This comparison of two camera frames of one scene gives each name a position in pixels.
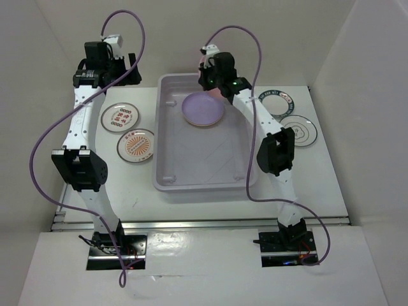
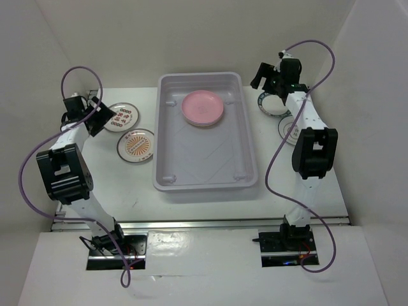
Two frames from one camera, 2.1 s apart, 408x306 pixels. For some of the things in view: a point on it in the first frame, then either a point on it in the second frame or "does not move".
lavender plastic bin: x=202 y=143 does not move
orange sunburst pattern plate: x=136 y=145 does not move
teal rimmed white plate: x=278 y=103 does not move
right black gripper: x=203 y=80 → x=265 y=70
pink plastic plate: x=215 y=90 → x=202 y=106
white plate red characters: x=119 y=116 does not move
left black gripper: x=132 y=78 → x=103 y=115
